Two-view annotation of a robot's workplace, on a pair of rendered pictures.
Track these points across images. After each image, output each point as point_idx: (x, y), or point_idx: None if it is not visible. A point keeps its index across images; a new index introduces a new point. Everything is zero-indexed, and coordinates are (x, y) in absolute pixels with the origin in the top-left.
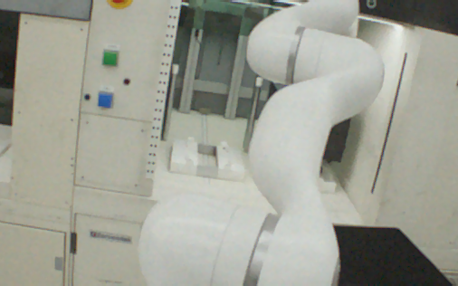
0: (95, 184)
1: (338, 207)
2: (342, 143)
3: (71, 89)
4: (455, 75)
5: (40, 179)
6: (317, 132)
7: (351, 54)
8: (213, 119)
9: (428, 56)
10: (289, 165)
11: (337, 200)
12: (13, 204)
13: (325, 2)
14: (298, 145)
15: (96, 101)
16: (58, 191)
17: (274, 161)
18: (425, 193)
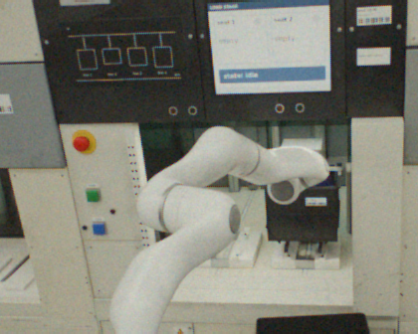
0: (110, 294)
1: (335, 286)
2: (333, 224)
3: (69, 224)
4: (398, 160)
5: (64, 297)
6: (151, 288)
7: (197, 211)
8: (260, 194)
9: (362, 149)
10: (117, 322)
11: (338, 277)
12: (47, 320)
13: (192, 158)
14: (128, 304)
15: (93, 230)
16: (82, 304)
17: (112, 318)
18: (408, 270)
